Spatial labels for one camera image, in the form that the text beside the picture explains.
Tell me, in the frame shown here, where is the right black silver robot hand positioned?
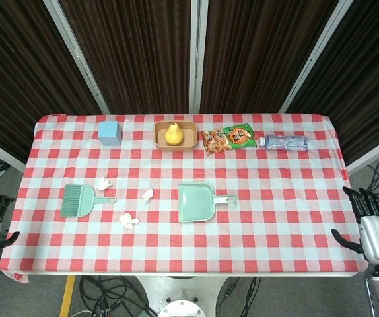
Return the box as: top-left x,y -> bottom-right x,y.
330,186 -> 379,264

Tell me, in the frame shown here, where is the green hand brush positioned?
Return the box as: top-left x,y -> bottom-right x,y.
60,184 -> 117,218

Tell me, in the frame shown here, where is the green plastic dustpan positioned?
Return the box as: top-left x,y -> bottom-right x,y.
178,182 -> 238,224

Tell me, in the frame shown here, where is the grey round robot base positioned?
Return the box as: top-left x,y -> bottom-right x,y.
158,298 -> 205,317

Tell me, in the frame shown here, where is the tan rectangular tray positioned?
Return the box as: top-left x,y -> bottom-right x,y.
153,120 -> 199,152

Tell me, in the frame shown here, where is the clear plastic water bottle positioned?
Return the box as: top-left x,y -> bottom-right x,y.
258,134 -> 310,151

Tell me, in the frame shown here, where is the dark brown corrugated panel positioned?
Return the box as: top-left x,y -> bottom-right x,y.
59,0 -> 193,115
288,0 -> 379,165
0,0 -> 103,163
201,0 -> 339,115

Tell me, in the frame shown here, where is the light blue cube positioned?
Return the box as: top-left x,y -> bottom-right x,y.
97,120 -> 123,147

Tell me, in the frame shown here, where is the green orange snack bag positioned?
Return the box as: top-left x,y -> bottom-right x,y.
201,123 -> 256,155

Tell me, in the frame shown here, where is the red white checkered tablecloth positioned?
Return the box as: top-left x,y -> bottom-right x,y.
0,113 -> 368,284

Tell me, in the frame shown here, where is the yellow pear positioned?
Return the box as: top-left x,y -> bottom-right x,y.
165,122 -> 184,146

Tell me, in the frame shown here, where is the white metal frame rail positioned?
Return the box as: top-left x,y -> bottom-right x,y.
0,131 -> 27,173
346,130 -> 379,175

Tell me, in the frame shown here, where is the white metal frame post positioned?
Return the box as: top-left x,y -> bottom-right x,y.
277,0 -> 355,115
42,0 -> 112,116
189,0 -> 209,115

